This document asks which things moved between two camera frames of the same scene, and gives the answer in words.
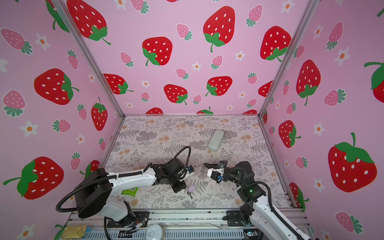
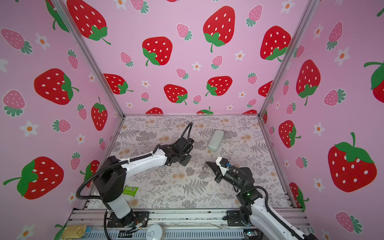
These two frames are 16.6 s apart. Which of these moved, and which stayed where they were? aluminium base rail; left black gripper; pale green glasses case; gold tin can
Moved: left black gripper
Stayed: aluminium base rail; pale green glasses case; gold tin can
